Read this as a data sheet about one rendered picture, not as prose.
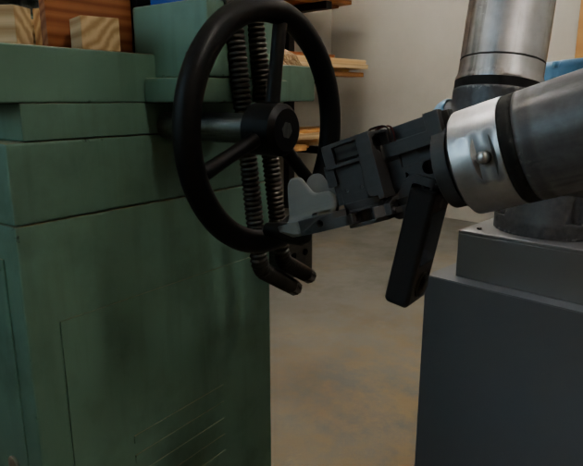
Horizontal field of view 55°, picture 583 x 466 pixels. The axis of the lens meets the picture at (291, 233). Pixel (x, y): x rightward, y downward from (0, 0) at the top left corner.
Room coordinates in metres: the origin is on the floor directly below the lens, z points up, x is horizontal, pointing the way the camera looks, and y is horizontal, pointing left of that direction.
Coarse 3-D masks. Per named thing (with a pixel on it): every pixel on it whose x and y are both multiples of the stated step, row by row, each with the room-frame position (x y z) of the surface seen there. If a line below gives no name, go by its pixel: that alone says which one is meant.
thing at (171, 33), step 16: (192, 0) 0.71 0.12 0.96; (208, 0) 0.70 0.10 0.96; (144, 16) 0.76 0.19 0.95; (160, 16) 0.75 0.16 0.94; (176, 16) 0.73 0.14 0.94; (192, 16) 0.71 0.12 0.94; (208, 16) 0.70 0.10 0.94; (144, 32) 0.76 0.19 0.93; (160, 32) 0.75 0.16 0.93; (176, 32) 0.73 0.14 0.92; (192, 32) 0.71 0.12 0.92; (144, 48) 0.77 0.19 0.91; (160, 48) 0.75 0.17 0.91; (176, 48) 0.73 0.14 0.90; (224, 48) 0.72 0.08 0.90; (160, 64) 0.75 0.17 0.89; (176, 64) 0.73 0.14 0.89; (224, 64) 0.72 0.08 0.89
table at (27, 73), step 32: (0, 64) 0.59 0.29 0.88; (32, 64) 0.62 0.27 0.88; (64, 64) 0.65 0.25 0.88; (96, 64) 0.68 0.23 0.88; (128, 64) 0.72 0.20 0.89; (0, 96) 0.59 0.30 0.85; (32, 96) 0.62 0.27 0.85; (64, 96) 0.65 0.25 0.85; (96, 96) 0.68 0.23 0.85; (128, 96) 0.72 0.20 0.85; (160, 96) 0.72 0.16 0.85; (224, 96) 0.72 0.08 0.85; (288, 96) 0.99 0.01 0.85
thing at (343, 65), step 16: (288, 0) 4.14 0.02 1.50; (304, 0) 4.14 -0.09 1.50; (320, 0) 4.14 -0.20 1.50; (336, 0) 4.33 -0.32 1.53; (288, 48) 4.39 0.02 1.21; (304, 64) 3.77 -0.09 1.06; (336, 64) 4.00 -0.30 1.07; (352, 64) 4.12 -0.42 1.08; (304, 128) 4.24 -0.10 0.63; (304, 144) 3.87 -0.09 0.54; (288, 176) 4.39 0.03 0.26
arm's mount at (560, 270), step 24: (480, 240) 0.89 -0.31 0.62; (504, 240) 0.87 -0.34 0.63; (528, 240) 0.84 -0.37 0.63; (552, 240) 0.84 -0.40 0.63; (456, 264) 0.92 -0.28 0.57; (480, 264) 0.89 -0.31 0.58; (504, 264) 0.86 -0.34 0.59; (528, 264) 0.84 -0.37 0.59; (552, 264) 0.81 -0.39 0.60; (576, 264) 0.79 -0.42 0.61; (528, 288) 0.84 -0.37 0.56; (552, 288) 0.81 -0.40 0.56; (576, 288) 0.79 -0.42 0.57
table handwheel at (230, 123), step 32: (256, 0) 0.63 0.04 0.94; (224, 32) 0.58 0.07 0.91; (288, 32) 0.70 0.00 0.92; (192, 64) 0.56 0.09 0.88; (320, 64) 0.73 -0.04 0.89; (192, 96) 0.55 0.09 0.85; (320, 96) 0.76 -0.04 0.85; (160, 128) 0.75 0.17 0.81; (192, 128) 0.55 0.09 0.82; (224, 128) 0.68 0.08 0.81; (256, 128) 0.64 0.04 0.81; (288, 128) 0.65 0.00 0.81; (320, 128) 0.76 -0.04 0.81; (192, 160) 0.55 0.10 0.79; (224, 160) 0.59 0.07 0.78; (288, 160) 0.69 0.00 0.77; (320, 160) 0.75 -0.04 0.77; (192, 192) 0.55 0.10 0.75; (224, 224) 0.58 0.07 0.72
